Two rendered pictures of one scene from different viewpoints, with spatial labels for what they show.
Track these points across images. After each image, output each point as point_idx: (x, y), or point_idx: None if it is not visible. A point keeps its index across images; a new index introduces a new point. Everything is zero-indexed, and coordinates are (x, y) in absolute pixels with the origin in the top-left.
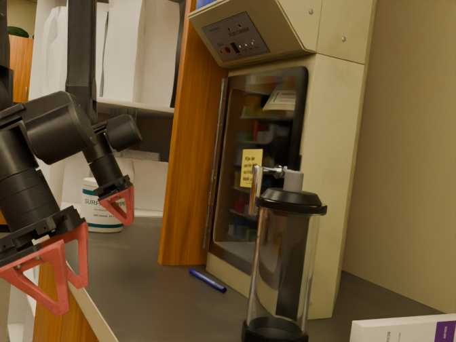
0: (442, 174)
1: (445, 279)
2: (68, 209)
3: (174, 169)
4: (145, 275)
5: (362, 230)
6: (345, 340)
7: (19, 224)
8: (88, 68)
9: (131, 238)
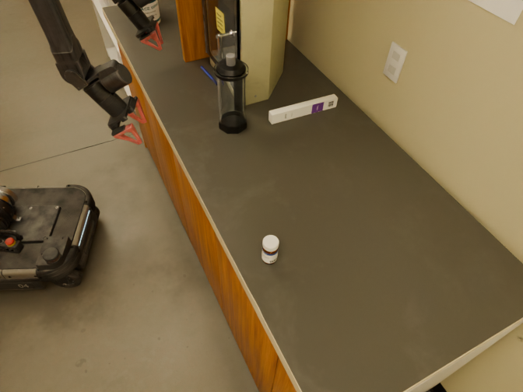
0: (344, 1)
1: (339, 65)
2: (129, 101)
3: (179, 7)
4: (176, 75)
5: (307, 22)
6: (268, 117)
7: (114, 116)
8: None
9: (167, 31)
